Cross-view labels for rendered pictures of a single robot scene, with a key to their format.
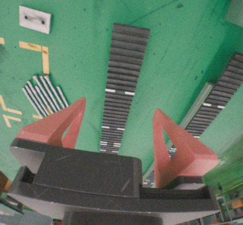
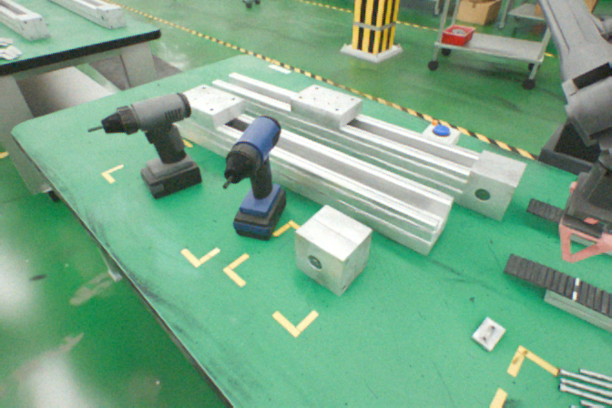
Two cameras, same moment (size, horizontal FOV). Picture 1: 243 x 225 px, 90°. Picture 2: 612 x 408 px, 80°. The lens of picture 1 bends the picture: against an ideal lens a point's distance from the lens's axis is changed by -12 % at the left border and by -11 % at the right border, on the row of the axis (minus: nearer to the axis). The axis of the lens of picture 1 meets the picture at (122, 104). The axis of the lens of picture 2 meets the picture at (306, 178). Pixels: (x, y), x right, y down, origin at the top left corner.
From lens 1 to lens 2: 0.63 m
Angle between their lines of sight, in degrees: 78
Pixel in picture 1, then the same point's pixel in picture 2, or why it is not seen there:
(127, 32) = (512, 266)
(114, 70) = (547, 282)
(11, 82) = not seen: outside the picture
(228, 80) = (554, 215)
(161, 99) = (591, 273)
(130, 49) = (526, 268)
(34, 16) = (485, 330)
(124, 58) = (535, 272)
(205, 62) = (538, 234)
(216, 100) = not seen: hidden behind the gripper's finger
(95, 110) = not seen: outside the picture
